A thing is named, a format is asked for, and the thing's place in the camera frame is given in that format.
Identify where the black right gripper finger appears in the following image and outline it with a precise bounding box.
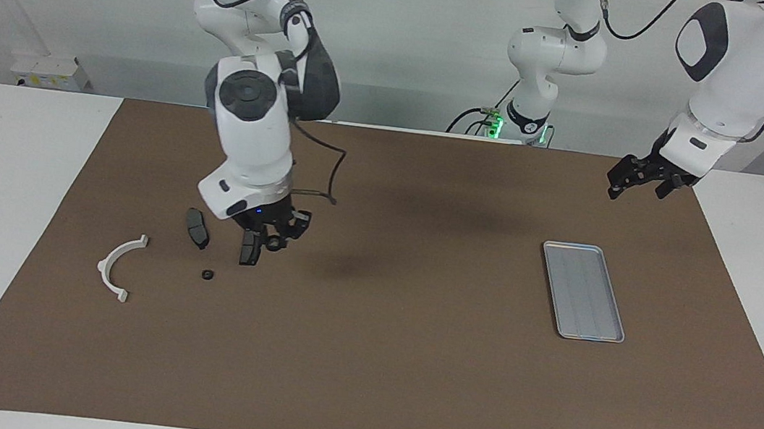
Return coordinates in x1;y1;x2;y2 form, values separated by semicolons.
243;227;271;252
283;209;314;243

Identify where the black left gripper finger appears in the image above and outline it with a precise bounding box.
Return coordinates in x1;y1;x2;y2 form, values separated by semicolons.
605;154;652;204
653;177;682;202

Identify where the silver metal tray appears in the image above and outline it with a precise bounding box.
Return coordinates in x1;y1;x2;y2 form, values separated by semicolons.
532;239;635;346

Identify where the dark rectangular brake pad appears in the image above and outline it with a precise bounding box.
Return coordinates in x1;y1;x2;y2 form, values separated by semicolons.
238;230;265;268

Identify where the dark elongated brake pad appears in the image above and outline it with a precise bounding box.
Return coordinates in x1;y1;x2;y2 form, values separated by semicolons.
182;207;213;251

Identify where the brown table mat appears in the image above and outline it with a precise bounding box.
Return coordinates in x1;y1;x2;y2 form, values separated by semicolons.
0;82;764;429

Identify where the white power strip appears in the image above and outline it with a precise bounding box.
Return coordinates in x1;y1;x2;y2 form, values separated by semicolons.
8;49;96;95

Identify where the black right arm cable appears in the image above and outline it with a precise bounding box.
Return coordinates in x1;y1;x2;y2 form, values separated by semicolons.
137;0;367;208

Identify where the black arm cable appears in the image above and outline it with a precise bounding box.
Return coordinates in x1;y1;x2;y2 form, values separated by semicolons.
580;0;764;145
137;0;367;208

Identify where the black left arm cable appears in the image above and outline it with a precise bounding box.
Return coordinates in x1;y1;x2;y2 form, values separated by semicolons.
580;0;764;145

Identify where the white curved plastic bracket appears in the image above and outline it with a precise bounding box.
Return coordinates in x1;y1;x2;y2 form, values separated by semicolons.
93;230;150;306

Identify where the black left base cable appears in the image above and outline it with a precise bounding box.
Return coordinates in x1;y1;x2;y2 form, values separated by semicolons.
445;70;522;142

